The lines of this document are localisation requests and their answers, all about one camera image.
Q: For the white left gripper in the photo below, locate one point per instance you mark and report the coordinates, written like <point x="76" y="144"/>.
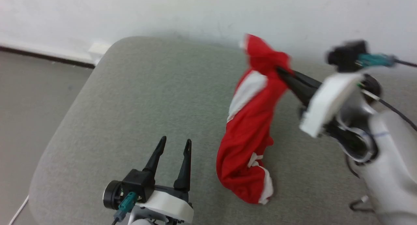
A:
<point x="169" y="205"/>

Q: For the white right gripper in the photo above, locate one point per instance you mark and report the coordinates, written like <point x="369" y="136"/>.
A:
<point x="329" y="101"/>

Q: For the red garment with white stripes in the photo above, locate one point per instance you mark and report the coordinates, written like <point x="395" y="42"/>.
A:
<point x="247" y="133"/>

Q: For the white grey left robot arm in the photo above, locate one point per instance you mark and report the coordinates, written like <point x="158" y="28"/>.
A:
<point x="140" y="222"/>

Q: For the grey-green fabric sofa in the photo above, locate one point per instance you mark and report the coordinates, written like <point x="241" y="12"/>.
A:
<point x="136" y="114"/>

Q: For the black round left wrist module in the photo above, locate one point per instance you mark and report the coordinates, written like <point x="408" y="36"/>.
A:
<point x="111" y="195"/>

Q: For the dark baseboard strip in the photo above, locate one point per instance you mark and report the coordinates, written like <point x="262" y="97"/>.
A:
<point x="45" y="57"/>

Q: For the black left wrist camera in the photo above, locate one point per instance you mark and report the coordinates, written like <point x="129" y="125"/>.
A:
<point x="138" y="182"/>

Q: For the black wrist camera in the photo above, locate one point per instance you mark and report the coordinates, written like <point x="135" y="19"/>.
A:
<point x="345" y="55"/>
<point x="138" y="182"/>

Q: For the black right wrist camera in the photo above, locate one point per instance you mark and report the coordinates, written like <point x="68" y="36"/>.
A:
<point x="345" y="55"/>

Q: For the white wall box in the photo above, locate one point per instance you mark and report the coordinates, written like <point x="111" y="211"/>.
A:
<point x="99" y="50"/>

